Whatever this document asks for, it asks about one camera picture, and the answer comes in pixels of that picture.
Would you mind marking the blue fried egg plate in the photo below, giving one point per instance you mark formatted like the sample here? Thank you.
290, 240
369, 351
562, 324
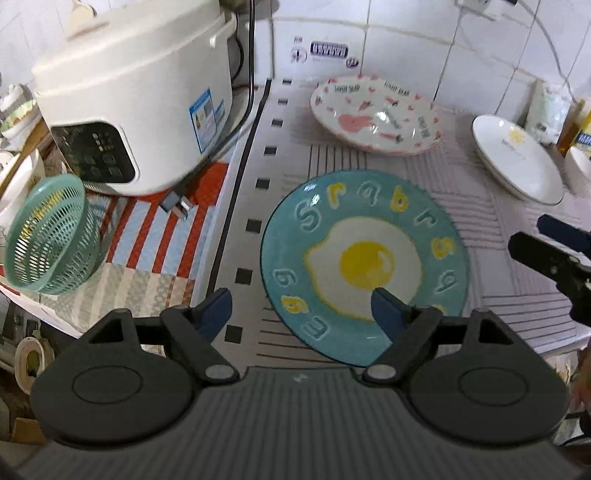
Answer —
334, 240

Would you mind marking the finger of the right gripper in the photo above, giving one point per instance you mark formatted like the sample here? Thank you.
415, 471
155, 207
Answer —
574, 238
571, 277

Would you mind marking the pink rabbit carrot plate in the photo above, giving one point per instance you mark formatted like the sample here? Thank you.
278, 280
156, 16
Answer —
377, 115

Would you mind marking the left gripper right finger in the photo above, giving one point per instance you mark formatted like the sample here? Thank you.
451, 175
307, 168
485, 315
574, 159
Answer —
410, 329

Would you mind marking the striped table mat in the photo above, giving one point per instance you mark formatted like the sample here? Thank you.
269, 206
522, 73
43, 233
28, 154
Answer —
287, 147

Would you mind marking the white plastic bag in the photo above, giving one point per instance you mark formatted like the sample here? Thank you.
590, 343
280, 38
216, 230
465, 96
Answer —
548, 111

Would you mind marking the white plate yellow print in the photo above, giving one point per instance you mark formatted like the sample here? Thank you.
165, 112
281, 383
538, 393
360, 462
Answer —
517, 161

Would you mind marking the white rice cooker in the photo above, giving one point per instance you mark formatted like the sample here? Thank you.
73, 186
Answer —
136, 98

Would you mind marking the yellow cooking wine bottle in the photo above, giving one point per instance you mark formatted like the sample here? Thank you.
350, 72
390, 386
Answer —
576, 119

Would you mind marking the red striped cloth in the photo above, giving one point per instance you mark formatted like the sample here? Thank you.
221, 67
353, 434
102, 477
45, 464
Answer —
149, 259

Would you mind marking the green mesh basket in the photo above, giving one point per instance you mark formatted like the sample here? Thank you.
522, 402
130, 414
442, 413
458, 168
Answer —
53, 244

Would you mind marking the white ribbed bowl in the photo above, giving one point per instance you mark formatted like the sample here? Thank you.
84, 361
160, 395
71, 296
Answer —
577, 168

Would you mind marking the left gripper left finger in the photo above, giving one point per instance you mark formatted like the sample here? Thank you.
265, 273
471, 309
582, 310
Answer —
191, 331

